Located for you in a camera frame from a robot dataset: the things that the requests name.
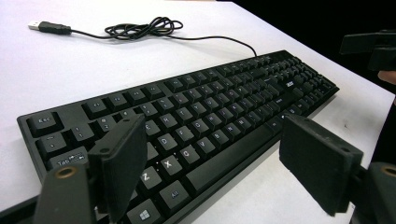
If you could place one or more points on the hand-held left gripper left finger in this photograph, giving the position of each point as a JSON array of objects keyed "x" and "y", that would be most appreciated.
[{"x": 121, "y": 161}]

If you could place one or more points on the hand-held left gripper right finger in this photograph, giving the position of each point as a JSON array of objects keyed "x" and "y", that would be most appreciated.
[{"x": 317, "y": 165}]

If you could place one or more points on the black computer keyboard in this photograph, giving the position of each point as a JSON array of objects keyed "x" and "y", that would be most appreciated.
[{"x": 218, "y": 102}]

